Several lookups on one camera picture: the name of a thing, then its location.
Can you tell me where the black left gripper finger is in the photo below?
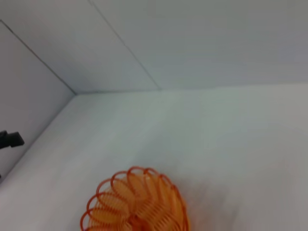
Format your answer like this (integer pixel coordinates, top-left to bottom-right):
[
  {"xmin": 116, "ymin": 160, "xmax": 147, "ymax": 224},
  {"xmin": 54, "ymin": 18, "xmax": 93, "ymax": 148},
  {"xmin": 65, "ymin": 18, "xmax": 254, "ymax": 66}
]
[{"xmin": 0, "ymin": 130, "xmax": 25, "ymax": 149}]

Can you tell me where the orange wire basket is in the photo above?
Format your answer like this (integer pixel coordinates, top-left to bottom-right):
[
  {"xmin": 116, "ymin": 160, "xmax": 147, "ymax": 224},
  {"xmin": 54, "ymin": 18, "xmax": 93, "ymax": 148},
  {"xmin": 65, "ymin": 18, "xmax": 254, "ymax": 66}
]
[{"xmin": 80, "ymin": 166, "xmax": 191, "ymax": 231}]

